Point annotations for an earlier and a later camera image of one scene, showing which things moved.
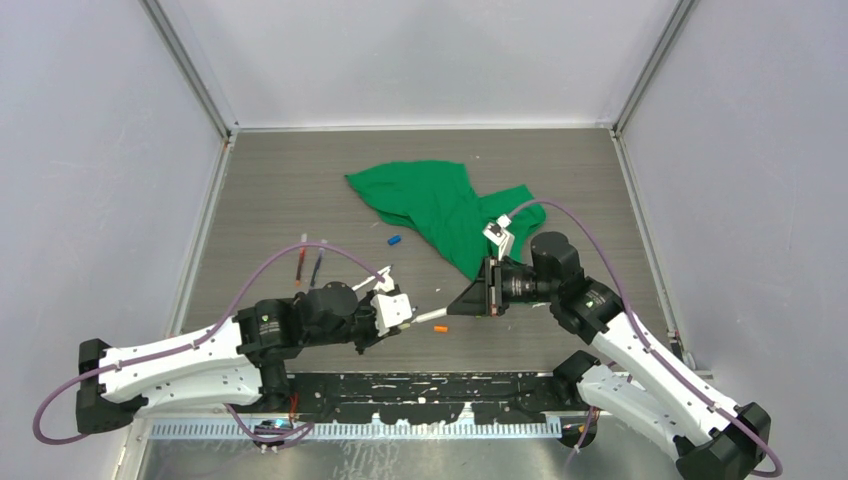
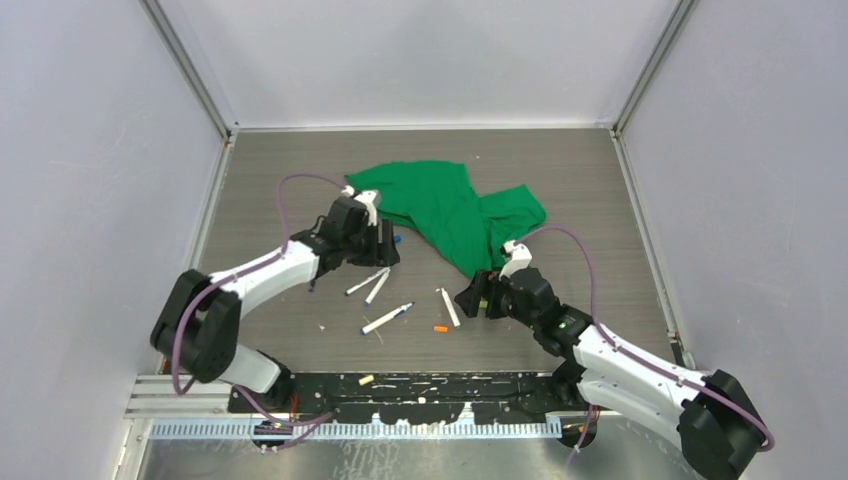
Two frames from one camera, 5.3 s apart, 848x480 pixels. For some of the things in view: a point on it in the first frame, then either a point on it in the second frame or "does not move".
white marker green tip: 430,315 to 451,310
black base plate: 429,397 does not move
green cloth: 437,199 does not move
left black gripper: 373,336 to 380,255
